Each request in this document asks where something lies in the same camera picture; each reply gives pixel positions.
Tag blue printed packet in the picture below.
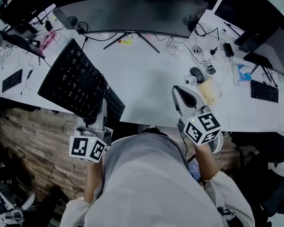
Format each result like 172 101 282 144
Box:
236 64 253 82

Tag dark open laptop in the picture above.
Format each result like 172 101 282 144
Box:
0 24 46 59

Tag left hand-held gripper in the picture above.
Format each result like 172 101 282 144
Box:
69 97 113 163

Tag black smartphone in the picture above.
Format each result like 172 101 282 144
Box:
187 155 202 184

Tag white desk fan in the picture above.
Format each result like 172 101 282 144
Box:
208 130 224 154

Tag person's grey shoulder strap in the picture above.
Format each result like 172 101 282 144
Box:
216 206 235 222

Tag black full-size keyboard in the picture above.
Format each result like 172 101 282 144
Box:
37 38 126 123

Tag person's right forearm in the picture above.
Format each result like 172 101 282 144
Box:
194 143 220 183

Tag person's left forearm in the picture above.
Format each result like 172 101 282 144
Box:
84 161 104 202

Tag curved black monitor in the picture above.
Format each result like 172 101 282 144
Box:
52 0 210 54

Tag black flat monitor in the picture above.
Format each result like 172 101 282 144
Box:
214 0 284 33

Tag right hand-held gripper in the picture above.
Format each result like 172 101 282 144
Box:
172 85 222 147

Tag black computer mouse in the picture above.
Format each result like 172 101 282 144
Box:
190 66 205 83

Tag clear plastic bottle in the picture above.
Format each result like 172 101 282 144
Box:
56 35 69 47

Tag person's white shirt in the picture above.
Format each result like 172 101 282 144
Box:
60 132 256 227

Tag clear plastic wrapper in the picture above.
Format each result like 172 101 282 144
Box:
167 44 183 56

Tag black compact keyboard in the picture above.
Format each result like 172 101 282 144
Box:
250 79 279 103
1 69 23 93

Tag beige plastic bag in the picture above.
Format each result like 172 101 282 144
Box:
198 78 222 106

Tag pink plastic packet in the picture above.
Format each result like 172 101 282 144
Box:
40 32 56 51

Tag grey flat monitor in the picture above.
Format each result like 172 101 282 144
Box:
234 27 284 75

